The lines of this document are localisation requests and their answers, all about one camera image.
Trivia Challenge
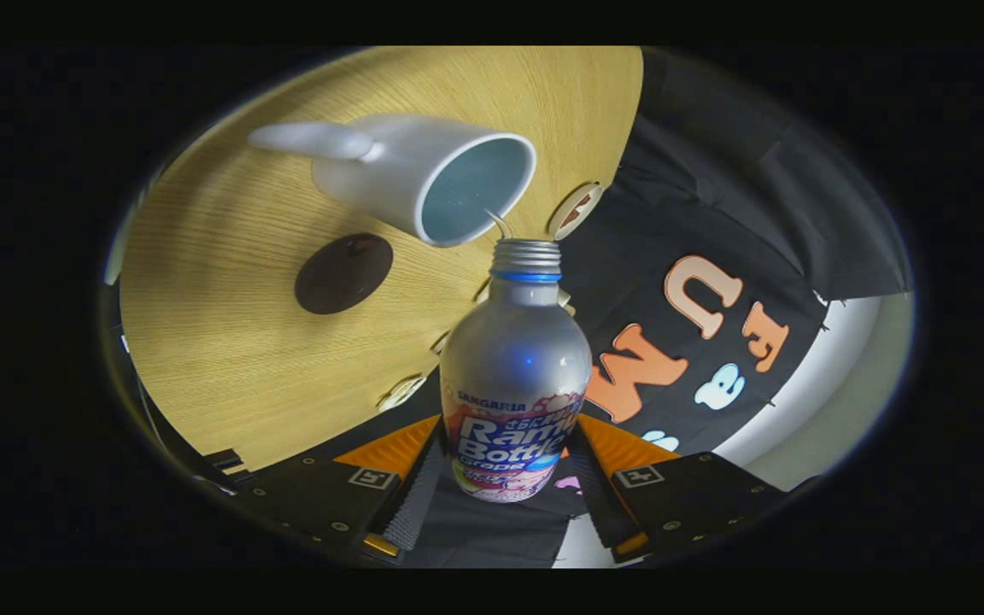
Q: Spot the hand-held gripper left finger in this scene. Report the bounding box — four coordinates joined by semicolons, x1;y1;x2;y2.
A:
231;414;448;560

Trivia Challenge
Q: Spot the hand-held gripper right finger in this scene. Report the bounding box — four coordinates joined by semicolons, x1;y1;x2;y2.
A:
567;414;788;560

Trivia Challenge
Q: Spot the silver juice bottle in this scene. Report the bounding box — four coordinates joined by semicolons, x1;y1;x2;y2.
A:
439;239;593;503

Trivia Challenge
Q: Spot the dark round coaster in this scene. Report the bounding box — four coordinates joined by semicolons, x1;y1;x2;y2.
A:
294;233;395;315

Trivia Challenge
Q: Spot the white cup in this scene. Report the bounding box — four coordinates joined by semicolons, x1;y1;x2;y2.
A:
249;114;538;249

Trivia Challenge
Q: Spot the white divided tray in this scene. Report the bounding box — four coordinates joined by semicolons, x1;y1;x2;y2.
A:
377;374;427;413

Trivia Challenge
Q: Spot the black table clamp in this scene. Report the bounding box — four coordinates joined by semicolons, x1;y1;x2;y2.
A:
202;448;247;479

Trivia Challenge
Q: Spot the wooden table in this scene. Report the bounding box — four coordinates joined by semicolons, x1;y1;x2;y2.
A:
119;47;645;472

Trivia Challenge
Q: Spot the small round plate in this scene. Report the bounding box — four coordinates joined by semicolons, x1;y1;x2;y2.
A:
546;182;605;242

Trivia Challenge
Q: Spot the black backdrop cloth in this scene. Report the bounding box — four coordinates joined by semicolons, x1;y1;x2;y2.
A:
321;47;911;569

